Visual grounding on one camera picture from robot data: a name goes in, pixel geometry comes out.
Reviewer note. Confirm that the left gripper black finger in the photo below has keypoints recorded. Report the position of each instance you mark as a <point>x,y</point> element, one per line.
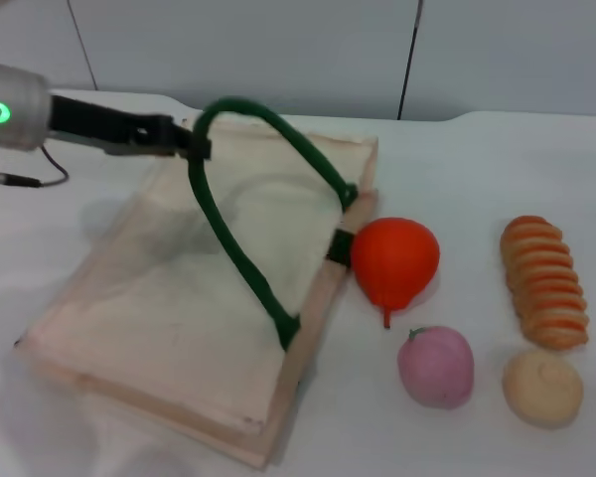
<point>198,150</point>
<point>183,136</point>

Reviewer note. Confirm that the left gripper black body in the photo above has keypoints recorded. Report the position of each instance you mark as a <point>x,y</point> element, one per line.
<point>104,126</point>

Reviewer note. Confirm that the orange toy fruit with stem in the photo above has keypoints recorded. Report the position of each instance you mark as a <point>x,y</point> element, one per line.
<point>395,263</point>

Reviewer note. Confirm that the pink toy peach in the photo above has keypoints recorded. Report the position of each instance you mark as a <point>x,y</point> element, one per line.
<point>434,367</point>

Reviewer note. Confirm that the orange striped spiral bread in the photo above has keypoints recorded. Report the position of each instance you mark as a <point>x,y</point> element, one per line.
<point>544,283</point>

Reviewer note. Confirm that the round beige bun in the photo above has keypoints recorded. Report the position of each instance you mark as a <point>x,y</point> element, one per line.
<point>541,387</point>

